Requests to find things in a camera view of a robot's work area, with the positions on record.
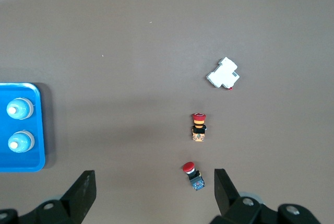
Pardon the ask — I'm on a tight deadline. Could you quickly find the red yellow emergency stop button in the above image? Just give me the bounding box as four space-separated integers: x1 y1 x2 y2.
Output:
191 113 208 143

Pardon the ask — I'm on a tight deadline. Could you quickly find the red push button black body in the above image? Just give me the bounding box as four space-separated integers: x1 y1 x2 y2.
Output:
182 161 206 192

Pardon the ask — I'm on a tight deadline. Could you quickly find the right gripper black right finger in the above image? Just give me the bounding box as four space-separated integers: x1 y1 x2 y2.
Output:
210 168 322 224

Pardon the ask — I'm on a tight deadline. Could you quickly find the white circuit breaker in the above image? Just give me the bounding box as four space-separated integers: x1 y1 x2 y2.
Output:
206 56 241 91

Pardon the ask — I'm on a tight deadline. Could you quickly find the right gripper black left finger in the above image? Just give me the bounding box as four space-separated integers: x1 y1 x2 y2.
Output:
0 170 97 224

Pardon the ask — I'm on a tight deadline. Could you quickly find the blue dome bell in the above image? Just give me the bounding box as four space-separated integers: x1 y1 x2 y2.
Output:
7 130 35 154
6 97 35 121

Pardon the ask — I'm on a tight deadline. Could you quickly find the blue plastic tray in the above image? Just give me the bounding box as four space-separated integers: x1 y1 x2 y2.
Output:
0 82 46 173

